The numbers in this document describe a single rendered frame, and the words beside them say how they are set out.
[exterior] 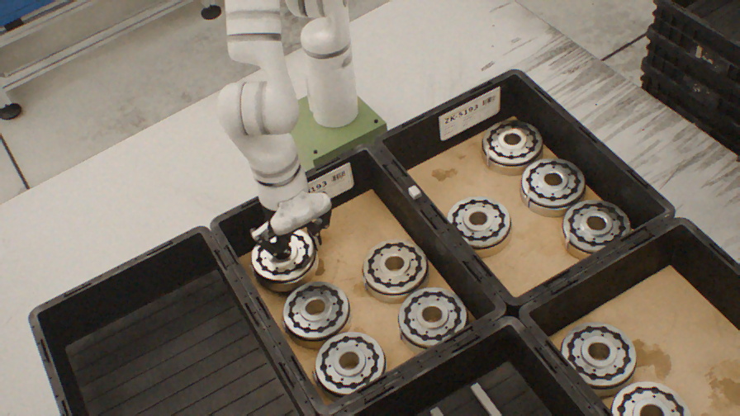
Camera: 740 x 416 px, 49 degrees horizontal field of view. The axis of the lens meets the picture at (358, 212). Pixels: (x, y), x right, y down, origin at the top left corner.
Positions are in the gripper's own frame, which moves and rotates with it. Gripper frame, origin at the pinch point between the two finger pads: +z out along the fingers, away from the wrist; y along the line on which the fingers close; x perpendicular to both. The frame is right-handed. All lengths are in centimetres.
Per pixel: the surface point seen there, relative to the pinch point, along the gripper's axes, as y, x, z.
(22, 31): 26, -182, 59
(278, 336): 10.9, 16.3, -5.9
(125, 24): -7, -183, 74
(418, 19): -56, -55, 17
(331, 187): -9.8, -7.2, -1.1
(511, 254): -28.1, 17.9, 4.2
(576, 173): -45.3, 12.5, 1.3
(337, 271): -3.5, 4.6, 4.1
